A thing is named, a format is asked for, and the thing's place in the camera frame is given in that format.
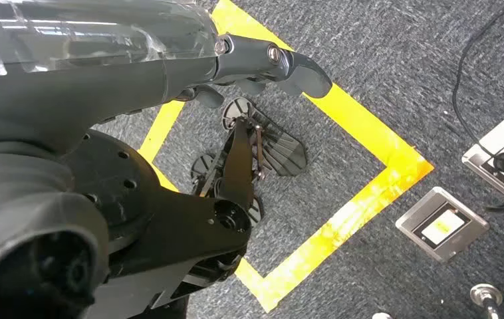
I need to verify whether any steel floor outlet with plug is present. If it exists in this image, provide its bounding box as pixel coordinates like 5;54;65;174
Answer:
461;111;504;202

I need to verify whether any closed steel floor outlet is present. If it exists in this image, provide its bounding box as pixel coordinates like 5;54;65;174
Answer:
395;186;491;264

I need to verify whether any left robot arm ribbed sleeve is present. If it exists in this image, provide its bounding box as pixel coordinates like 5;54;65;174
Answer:
0;140;112;319

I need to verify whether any chrome stool base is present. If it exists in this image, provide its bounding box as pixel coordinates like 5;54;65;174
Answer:
372;283;504;319

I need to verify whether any yellow floor tape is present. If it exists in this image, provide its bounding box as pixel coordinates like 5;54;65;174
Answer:
137;0;436;314

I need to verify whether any thick black power cord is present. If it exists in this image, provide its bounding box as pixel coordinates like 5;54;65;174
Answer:
451;0;504;217

